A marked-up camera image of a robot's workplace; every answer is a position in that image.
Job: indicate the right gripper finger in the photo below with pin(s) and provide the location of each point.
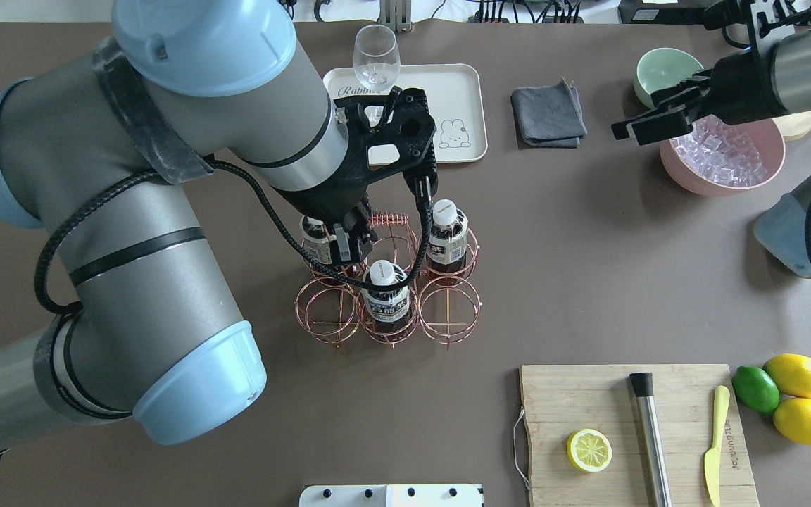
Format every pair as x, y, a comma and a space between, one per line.
618, 128
657, 128

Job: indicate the steel muddler black tip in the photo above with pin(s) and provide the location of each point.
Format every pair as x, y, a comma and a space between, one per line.
642, 385

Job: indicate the whole lemon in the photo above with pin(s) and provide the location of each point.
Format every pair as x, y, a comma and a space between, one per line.
792, 419
792, 374

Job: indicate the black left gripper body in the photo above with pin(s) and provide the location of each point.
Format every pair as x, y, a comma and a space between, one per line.
324, 202

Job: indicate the green lime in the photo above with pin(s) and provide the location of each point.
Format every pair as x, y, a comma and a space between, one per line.
756, 389

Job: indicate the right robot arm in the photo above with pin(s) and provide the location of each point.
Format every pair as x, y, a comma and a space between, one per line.
769, 80

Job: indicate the half lemon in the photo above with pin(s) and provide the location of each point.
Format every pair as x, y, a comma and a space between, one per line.
589, 450

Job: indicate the clear wine glass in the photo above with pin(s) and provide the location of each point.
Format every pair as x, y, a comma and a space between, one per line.
376, 57

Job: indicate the copper wire bottle basket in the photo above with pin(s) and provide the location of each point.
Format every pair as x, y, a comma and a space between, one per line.
442, 306

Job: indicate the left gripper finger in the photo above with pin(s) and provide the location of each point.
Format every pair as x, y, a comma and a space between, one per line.
360, 231
339, 246

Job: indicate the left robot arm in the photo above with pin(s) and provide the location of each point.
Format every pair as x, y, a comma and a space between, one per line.
97, 151

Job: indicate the green bowl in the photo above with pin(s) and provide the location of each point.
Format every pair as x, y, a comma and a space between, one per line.
662, 68

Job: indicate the whole lemon upper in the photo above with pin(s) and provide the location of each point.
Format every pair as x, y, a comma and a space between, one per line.
792, 374

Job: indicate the tea bottle white cap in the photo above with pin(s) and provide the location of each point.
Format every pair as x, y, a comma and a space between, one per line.
314, 240
389, 311
448, 240

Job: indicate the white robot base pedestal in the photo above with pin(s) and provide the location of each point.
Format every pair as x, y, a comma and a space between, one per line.
435, 494

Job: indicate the wooden glass drying tree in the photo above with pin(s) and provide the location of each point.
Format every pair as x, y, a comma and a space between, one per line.
795, 126

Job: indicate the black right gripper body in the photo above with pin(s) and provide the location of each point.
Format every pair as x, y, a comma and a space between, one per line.
738, 79

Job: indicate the pink bowl of ice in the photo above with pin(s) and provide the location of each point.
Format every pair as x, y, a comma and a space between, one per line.
717, 159

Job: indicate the bamboo cutting board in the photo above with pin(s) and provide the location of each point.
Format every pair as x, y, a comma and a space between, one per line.
558, 400

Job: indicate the yellow plastic knife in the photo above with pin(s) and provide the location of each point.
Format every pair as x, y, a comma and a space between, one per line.
712, 457

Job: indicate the grey folded cloth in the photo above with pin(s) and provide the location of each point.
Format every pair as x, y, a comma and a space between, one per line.
549, 117

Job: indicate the whole lemon lower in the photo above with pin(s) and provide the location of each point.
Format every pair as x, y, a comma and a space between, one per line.
792, 419

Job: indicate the cream rabbit tray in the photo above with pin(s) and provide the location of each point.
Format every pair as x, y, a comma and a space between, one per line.
455, 102

